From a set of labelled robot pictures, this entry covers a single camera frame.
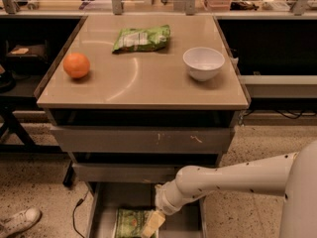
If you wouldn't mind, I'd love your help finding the top grey drawer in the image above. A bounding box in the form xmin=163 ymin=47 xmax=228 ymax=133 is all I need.
xmin=52 ymin=126 xmax=234 ymax=154

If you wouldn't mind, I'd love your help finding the green chip bag on counter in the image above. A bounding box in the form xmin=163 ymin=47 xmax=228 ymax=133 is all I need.
xmin=112 ymin=25 xmax=170 ymax=53

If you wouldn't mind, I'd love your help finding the grey drawer cabinet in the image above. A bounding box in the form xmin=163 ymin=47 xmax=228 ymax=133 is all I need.
xmin=34 ymin=14 xmax=252 ymax=238

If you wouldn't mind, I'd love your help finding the grey drawer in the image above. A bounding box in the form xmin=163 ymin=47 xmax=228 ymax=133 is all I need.
xmin=52 ymin=126 xmax=234 ymax=154
xmin=71 ymin=163 xmax=220 ymax=184

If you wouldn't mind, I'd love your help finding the middle grey drawer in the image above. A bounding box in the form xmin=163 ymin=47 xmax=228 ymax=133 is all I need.
xmin=71 ymin=163 xmax=220 ymax=184

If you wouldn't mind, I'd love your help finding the black table frame left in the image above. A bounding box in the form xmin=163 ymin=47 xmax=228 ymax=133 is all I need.
xmin=0 ymin=96 xmax=76 ymax=187

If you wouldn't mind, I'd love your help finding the open bottom drawer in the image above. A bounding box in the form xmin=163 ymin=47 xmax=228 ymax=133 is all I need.
xmin=86 ymin=182 xmax=207 ymax=238

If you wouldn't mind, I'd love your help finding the white sneaker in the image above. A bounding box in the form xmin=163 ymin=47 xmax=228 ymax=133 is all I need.
xmin=0 ymin=207 xmax=42 ymax=238

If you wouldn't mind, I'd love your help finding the black floor cable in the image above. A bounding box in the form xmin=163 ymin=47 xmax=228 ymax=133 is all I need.
xmin=71 ymin=188 xmax=91 ymax=238

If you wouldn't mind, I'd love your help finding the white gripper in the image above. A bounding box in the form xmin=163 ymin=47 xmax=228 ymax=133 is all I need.
xmin=141 ymin=180 xmax=192 ymax=238

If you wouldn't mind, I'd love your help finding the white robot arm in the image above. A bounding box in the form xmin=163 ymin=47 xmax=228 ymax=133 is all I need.
xmin=141 ymin=141 xmax=317 ymax=238

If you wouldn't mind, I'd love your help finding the green jalapeno chip bag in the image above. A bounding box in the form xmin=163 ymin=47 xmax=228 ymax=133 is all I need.
xmin=113 ymin=208 xmax=159 ymax=238

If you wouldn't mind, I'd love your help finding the white bowl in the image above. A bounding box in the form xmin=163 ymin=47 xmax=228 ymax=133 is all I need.
xmin=182 ymin=47 xmax=225 ymax=81

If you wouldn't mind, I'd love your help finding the orange fruit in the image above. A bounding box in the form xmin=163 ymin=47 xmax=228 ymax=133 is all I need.
xmin=62 ymin=53 xmax=90 ymax=79

